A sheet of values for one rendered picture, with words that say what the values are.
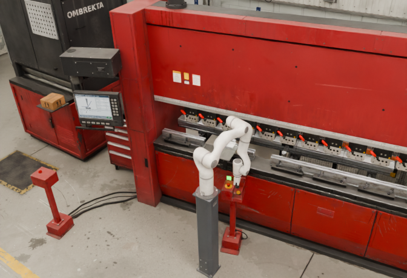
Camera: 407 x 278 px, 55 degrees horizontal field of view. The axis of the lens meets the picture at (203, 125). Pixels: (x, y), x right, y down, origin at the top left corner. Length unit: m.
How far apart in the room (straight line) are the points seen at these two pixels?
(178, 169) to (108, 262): 1.19
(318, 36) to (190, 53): 1.17
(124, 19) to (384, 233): 3.03
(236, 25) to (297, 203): 1.80
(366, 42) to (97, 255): 3.25
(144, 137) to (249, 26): 1.65
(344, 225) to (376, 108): 1.21
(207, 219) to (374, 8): 5.05
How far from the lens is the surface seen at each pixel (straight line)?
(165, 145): 4.24
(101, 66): 3.71
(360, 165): 4.05
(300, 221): 4.14
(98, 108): 3.92
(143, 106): 3.97
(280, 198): 4.01
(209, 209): 3.43
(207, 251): 3.82
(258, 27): 3.32
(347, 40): 3.20
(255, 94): 3.58
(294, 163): 3.85
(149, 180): 4.53
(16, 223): 5.09
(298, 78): 3.40
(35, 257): 4.64
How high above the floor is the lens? 3.27
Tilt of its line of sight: 32 degrees down
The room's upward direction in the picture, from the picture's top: 2 degrees counter-clockwise
